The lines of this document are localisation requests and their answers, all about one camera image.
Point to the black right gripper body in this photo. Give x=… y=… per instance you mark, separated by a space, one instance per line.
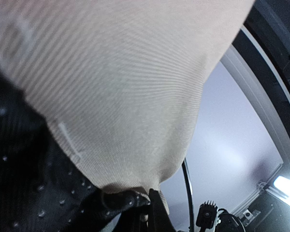
x=229 y=222

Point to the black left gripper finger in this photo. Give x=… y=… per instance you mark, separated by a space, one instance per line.
x=158 y=219

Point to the beige fabric pet tent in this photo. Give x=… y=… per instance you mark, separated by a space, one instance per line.
x=98 y=104

